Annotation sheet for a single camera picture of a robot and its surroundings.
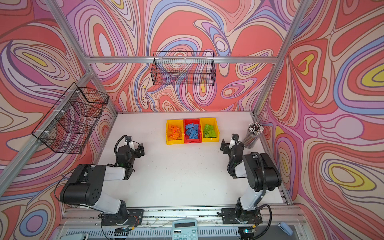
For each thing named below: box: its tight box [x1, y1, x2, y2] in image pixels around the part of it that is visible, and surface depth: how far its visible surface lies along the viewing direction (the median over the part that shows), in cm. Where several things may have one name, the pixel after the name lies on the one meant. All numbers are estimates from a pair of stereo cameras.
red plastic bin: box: [183, 118, 202, 144], surface depth 106 cm
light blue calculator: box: [172, 218, 199, 240], surface depth 70 cm
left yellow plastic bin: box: [166, 119, 185, 145], surface depth 101 cm
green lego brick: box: [203, 124, 217, 138], surface depth 106 cm
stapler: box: [277, 221, 294, 236], surface depth 70 cm
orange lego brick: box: [168, 124, 183, 140], surface depth 106 cm
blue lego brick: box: [185, 122, 199, 139], surface depth 106 cm
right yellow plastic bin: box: [199, 117, 220, 143], surface depth 103 cm
